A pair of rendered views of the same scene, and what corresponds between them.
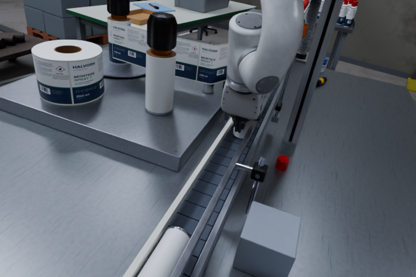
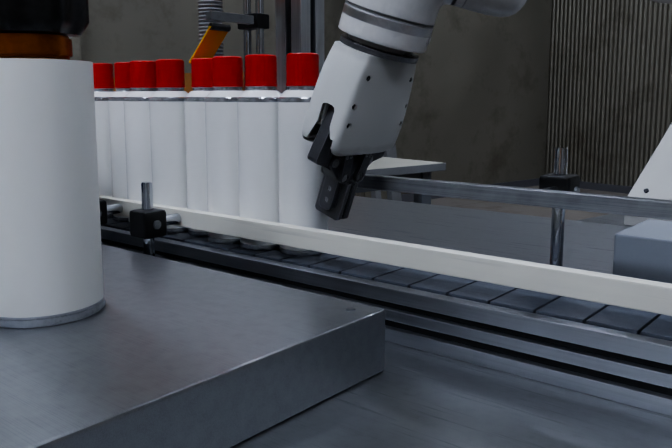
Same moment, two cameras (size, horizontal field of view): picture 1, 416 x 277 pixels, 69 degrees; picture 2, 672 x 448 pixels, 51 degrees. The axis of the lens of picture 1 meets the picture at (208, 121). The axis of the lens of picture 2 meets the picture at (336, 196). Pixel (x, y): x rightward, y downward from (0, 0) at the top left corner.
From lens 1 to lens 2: 0.79 m
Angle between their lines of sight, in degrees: 67
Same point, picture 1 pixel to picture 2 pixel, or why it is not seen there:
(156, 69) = (74, 111)
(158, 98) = (90, 237)
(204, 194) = (556, 300)
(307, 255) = not seen: hidden behind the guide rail
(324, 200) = not seen: hidden behind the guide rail
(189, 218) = (658, 320)
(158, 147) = (316, 327)
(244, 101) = (396, 93)
